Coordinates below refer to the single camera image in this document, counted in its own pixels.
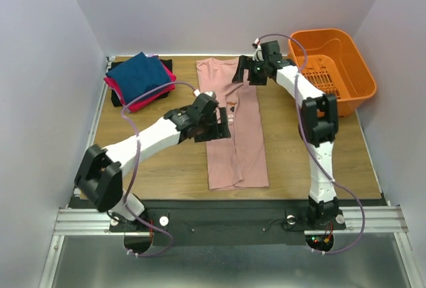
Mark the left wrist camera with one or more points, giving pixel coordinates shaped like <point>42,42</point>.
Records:
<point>205,103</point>

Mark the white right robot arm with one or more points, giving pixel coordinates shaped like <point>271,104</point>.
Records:
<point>317,124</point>

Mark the pink printed t-shirt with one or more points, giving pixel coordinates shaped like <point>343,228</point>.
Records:
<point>237,162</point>

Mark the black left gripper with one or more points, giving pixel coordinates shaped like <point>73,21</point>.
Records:
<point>223,132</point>

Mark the aluminium front rail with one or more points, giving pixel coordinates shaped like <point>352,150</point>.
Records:
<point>379,219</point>

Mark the folded red t-shirt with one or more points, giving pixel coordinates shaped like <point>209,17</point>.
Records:
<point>141,103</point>

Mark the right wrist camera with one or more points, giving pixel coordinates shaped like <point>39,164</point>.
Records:
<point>268,51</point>

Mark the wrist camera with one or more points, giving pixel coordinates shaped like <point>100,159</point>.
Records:
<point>268,51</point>
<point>205,103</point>

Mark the folded blue t-shirt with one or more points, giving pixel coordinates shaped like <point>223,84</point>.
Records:
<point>138,75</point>

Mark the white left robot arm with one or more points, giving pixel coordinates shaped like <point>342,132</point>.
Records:
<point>101,171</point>

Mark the orange plastic basket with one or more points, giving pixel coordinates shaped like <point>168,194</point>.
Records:
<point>331,61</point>

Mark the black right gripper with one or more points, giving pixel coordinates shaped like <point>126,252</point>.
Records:
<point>249,70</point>

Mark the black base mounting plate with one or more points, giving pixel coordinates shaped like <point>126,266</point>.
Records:
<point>221,223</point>

